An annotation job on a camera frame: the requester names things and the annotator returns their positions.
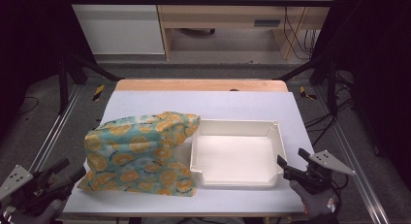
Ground teal bag with orange print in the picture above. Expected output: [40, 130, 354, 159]
[77, 111, 202, 197]

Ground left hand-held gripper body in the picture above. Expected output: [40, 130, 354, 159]
[0, 164, 71, 216]

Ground chair base leg with caster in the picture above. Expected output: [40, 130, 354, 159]
[175, 27, 216, 37]

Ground aluminium rail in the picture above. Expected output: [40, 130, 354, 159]
[28, 83, 83, 174]
[313, 85, 391, 224]

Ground person's left hand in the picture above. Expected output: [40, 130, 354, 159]
[0, 199, 63, 224]

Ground yellow and black tape strip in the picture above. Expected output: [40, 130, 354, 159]
[92, 84, 107, 102]
[299, 85, 318, 101]

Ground black floor cables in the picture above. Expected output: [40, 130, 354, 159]
[304, 71, 355, 148]

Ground black cable bundle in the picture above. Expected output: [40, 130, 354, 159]
[282, 0, 320, 61]

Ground black metal stand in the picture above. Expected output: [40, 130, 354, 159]
[57, 53, 123, 115]
[274, 54, 339, 117]

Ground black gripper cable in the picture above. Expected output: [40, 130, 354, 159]
[330, 173, 351, 201]

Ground black floor cable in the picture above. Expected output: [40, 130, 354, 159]
[18, 95, 40, 115]

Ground white cabinet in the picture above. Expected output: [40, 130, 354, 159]
[65, 0, 166, 56]

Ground black metal frame bar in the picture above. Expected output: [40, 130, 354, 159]
[64, 0, 335, 7]

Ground light wooden desk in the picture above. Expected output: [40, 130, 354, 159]
[154, 0, 337, 61]

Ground white plastic tray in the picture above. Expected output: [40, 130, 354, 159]
[189, 118, 288, 188]

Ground grey desk handle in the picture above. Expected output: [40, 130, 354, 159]
[253, 18, 282, 28]

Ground person's right hand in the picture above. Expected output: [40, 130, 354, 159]
[288, 180, 340, 222]

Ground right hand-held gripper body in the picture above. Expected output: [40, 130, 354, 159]
[283, 148, 357, 196]

